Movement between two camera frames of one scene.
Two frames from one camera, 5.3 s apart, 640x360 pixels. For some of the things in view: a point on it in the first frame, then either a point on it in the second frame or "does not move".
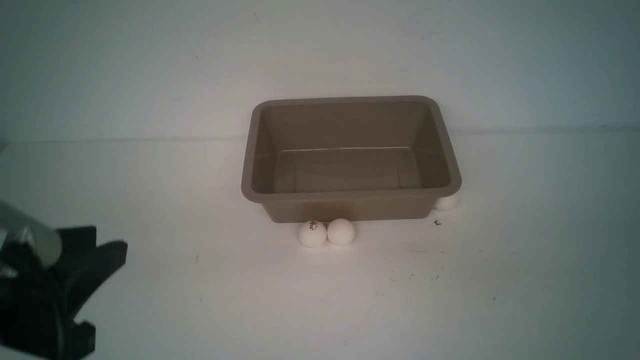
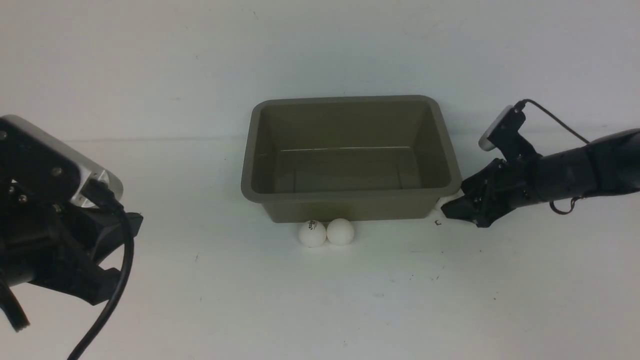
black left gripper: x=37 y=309 -> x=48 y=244
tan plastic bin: x=348 y=159 does not move
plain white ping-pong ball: x=341 y=232 does not move
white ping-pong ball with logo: x=312 y=234 does not move
